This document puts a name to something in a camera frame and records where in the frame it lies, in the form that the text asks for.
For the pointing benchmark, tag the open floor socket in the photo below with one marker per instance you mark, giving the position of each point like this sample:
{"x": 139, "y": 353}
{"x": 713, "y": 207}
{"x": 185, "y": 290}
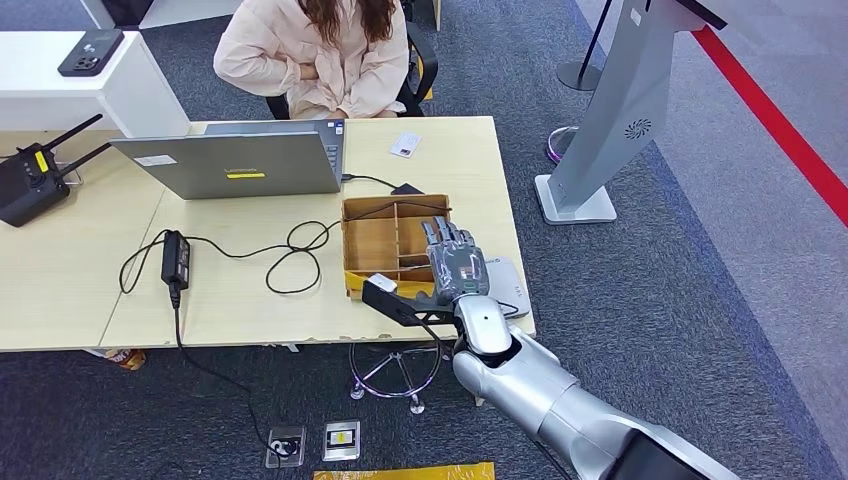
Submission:
{"x": 285, "y": 446}

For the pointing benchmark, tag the white cabinet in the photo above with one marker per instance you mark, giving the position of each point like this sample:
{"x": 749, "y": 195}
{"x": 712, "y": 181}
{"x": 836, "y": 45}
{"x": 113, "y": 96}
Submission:
{"x": 129, "y": 93}

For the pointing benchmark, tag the white ID card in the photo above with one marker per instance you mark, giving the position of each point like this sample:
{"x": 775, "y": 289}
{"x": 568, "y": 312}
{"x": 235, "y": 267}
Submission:
{"x": 406, "y": 144}

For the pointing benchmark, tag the divided cardboard box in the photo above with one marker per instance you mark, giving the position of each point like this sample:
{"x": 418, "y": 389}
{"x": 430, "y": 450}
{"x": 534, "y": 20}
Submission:
{"x": 371, "y": 245}

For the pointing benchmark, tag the person's left hand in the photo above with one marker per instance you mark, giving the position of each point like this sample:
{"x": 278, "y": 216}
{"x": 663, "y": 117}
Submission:
{"x": 338, "y": 114}

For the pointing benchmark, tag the black smartphone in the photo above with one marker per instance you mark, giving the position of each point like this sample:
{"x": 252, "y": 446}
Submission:
{"x": 91, "y": 52}

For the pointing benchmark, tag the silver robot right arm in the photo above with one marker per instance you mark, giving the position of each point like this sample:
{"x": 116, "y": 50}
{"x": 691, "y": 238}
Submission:
{"x": 550, "y": 397}

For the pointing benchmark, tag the black remote with antennas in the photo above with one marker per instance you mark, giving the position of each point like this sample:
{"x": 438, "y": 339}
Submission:
{"x": 30, "y": 187}

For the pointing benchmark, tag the person's right hand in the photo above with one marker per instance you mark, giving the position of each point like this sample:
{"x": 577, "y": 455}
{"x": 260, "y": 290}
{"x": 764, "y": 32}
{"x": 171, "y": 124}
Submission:
{"x": 309, "y": 70}

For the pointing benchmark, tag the floor socket yellow label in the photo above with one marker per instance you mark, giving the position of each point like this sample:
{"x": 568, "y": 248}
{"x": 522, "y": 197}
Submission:
{"x": 341, "y": 440}

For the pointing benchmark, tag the grey laptop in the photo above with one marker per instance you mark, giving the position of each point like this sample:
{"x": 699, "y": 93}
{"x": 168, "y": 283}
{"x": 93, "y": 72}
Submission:
{"x": 242, "y": 166}

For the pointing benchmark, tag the white card reader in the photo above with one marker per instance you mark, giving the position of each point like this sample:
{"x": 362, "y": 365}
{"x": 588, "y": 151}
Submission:
{"x": 513, "y": 285}

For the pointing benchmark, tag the black stanchion post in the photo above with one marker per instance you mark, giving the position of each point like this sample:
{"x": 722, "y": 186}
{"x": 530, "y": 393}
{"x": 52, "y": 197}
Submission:
{"x": 578, "y": 77}

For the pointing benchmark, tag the white desk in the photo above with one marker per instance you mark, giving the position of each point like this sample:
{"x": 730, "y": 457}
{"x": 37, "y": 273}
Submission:
{"x": 195, "y": 10}

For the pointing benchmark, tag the small black hub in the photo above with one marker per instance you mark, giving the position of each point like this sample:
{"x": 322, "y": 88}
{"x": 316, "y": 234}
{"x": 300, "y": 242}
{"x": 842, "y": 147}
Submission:
{"x": 407, "y": 189}

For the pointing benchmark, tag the clear remote stand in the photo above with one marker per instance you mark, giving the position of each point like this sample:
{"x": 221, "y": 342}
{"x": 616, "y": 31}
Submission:
{"x": 70, "y": 176}

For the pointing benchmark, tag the grey kiosk stand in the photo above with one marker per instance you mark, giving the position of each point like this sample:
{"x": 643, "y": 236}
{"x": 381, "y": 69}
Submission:
{"x": 626, "y": 99}

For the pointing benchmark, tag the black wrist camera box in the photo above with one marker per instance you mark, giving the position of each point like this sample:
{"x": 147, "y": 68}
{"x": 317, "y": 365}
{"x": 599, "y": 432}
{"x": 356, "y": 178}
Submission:
{"x": 397, "y": 301}

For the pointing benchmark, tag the chrome stool base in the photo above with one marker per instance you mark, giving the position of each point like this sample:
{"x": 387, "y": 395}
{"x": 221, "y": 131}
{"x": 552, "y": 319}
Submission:
{"x": 391, "y": 374}

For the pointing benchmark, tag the black power adapter brick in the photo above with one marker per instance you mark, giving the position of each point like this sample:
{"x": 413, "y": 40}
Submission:
{"x": 175, "y": 260}

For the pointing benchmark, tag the yellow packet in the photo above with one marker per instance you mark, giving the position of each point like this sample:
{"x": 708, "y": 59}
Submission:
{"x": 404, "y": 473}

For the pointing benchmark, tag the black office chair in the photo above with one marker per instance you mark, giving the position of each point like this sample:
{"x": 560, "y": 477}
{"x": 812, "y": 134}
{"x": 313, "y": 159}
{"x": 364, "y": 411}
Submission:
{"x": 420, "y": 73}

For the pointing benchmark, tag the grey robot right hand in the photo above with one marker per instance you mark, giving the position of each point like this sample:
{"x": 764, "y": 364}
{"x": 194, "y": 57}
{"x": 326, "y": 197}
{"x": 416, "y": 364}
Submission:
{"x": 458, "y": 268}

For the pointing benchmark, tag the chrome stanchion base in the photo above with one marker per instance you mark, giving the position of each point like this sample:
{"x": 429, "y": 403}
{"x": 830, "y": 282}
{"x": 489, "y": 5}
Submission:
{"x": 555, "y": 147}

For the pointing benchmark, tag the person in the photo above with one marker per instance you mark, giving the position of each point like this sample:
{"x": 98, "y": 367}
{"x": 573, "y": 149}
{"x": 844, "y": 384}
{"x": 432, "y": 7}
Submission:
{"x": 324, "y": 60}

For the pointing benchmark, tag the orange snack bag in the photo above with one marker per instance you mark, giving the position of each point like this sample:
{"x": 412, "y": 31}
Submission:
{"x": 126, "y": 358}

